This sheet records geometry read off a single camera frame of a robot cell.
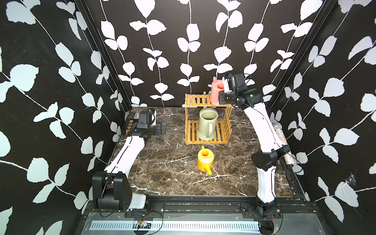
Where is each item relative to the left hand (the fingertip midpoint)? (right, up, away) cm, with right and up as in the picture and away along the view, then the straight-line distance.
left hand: (157, 123), depth 86 cm
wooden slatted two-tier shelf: (+45, -3, +21) cm, 50 cm away
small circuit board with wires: (-4, -50, -15) cm, 52 cm away
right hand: (+36, +17, -7) cm, 41 cm away
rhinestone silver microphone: (+71, -17, -13) cm, 74 cm away
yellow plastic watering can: (+29, -19, -4) cm, 35 cm away
